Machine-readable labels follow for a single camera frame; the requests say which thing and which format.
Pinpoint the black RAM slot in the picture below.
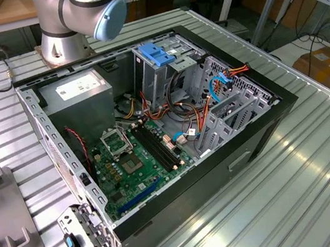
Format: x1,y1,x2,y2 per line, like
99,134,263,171
141,119,182,169
134,123,176,175
138,121,179,172
130,124,174,178

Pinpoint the red black twisted wire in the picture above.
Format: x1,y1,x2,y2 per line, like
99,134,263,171
64,123,94,178

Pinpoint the yellow black wire bundle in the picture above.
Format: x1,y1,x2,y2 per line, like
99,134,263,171
114,92,139,121

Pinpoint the multicolour wire bundle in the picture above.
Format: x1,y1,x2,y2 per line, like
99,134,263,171
139,79,218,148

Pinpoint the short blue wire white label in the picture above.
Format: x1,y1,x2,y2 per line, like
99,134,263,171
171,127,200,147

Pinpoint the metal socket cover frame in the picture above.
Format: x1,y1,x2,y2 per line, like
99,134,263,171
98,124,135,159

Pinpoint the grey power supply unit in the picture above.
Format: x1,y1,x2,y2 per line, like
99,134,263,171
35,64,123,153

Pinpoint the grey metal disk bay cage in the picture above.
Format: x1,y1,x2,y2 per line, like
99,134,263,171
179,45,286,160

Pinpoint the blue expansion slot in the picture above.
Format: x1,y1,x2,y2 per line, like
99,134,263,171
114,177,168,215

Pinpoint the long blue wire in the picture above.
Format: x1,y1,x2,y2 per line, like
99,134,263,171
206,69,236,106

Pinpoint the brown cardboard box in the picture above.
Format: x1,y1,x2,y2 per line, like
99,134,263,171
291,44,330,108

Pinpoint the black open PC case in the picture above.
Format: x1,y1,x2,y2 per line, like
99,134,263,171
6,8,324,247

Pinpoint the orange red yellow power wire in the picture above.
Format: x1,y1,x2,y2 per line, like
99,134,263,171
189,63,261,137

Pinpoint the white desk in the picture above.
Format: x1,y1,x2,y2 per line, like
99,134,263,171
267,28,330,81

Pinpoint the grey metal optical drive cage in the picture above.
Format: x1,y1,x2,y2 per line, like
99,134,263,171
126,30,213,113

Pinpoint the green motherboard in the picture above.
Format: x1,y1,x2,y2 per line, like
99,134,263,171
86,114,203,223

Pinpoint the blue plastic drive bracket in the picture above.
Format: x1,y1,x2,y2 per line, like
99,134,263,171
136,39,176,71

